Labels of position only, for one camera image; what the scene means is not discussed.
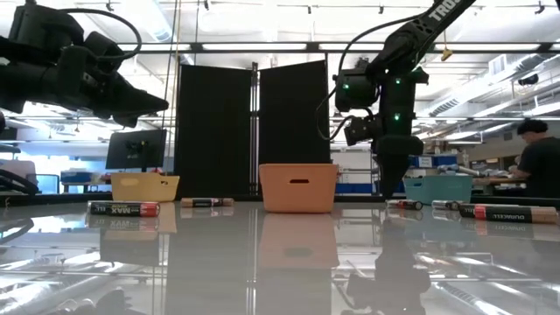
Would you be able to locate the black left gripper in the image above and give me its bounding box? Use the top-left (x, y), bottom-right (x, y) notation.
top-left (54, 43), bottom-right (170, 129)

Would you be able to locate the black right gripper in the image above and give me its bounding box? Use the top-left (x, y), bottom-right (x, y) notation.
top-left (371, 111), bottom-right (425, 199)

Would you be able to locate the black battery red end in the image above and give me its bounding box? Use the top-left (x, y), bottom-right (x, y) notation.
top-left (385, 199), bottom-right (424, 212)

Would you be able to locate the silver Energizer battery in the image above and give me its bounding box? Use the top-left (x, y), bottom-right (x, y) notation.
top-left (431, 199), bottom-right (466, 212)

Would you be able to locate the black red MAX battery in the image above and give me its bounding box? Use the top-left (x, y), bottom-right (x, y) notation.
top-left (87, 200), bottom-right (161, 218)

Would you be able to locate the copper black Duracell battery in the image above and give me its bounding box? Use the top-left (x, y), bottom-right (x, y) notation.
top-left (458, 203), bottom-right (559, 225)
top-left (180, 197), bottom-right (235, 208)

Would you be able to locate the black computer monitor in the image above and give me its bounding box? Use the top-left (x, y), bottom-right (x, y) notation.
top-left (105, 129), bottom-right (168, 172)

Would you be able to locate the teal plastic bin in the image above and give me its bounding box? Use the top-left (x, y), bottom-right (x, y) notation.
top-left (402, 175), bottom-right (474, 206)

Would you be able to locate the yellow plastic bin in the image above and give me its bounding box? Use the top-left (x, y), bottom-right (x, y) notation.
top-left (110, 171), bottom-right (181, 204)

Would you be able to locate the orange plastic bin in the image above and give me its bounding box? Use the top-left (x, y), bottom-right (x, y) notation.
top-left (258, 163), bottom-right (340, 214)

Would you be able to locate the person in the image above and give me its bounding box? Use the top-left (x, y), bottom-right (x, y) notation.
top-left (509, 118), bottom-right (560, 199)

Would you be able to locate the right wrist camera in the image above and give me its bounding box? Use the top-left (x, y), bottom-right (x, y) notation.
top-left (343, 115), bottom-right (378, 147)

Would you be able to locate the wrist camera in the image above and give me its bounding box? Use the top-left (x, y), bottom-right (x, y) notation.
top-left (83, 31), bottom-right (124, 74)
top-left (343, 115), bottom-right (378, 147)

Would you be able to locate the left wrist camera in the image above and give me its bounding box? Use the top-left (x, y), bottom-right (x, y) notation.
top-left (83, 31), bottom-right (124, 74)

